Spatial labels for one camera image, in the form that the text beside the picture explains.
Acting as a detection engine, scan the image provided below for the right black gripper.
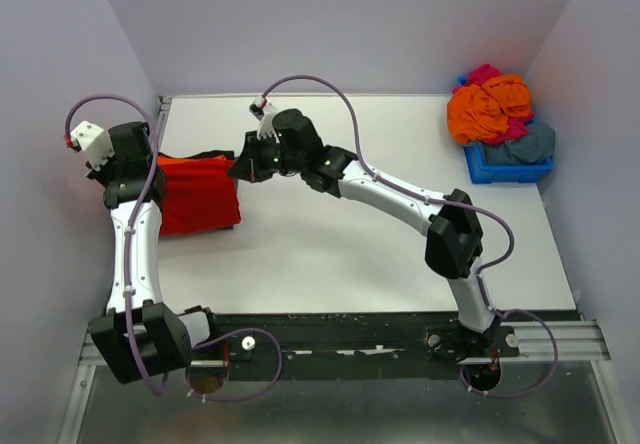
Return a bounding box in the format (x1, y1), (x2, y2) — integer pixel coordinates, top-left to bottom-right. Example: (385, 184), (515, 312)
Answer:
(228, 129), (306, 183)

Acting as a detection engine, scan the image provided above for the red t-shirt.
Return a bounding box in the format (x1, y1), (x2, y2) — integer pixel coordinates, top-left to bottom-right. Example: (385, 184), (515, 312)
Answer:
(159, 161), (241, 236)

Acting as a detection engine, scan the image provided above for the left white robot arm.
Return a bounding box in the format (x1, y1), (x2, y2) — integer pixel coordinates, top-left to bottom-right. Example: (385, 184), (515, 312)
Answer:
(72, 121), (222, 384)

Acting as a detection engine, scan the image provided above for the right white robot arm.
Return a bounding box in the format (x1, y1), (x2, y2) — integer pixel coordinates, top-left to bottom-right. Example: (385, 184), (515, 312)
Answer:
(228, 104), (497, 356)

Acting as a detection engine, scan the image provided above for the blue plastic bin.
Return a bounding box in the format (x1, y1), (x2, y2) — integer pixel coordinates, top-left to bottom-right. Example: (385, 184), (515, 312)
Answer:
(455, 76), (555, 186)

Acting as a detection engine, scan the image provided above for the crumpled orange t-shirt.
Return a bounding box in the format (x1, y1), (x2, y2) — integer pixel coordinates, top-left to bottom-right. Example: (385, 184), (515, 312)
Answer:
(446, 73), (534, 145)

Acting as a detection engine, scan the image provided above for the crumpled magenta t-shirt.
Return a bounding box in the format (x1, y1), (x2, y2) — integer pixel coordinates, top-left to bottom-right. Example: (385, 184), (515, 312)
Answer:
(457, 63), (529, 146)

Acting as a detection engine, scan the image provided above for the crumpled grey-blue t-shirt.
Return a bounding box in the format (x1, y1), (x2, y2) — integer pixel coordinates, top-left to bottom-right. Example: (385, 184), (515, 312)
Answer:
(479, 122), (556, 166)

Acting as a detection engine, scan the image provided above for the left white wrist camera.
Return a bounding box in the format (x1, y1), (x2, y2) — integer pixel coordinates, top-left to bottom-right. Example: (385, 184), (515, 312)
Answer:
(65, 121), (115, 171)

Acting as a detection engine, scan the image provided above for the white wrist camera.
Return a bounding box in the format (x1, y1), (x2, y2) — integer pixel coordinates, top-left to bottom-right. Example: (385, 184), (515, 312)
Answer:
(65, 121), (115, 171)
(249, 95), (279, 140)

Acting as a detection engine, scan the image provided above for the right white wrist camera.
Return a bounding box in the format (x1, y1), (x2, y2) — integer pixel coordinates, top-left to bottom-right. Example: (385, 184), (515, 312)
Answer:
(249, 95), (279, 140)

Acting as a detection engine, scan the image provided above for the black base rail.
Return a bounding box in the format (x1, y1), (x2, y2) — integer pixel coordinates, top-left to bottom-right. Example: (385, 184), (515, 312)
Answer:
(192, 312), (519, 382)

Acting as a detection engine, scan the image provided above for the aluminium frame rail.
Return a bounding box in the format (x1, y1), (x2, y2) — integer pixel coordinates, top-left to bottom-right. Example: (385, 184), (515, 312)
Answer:
(501, 321), (611, 363)

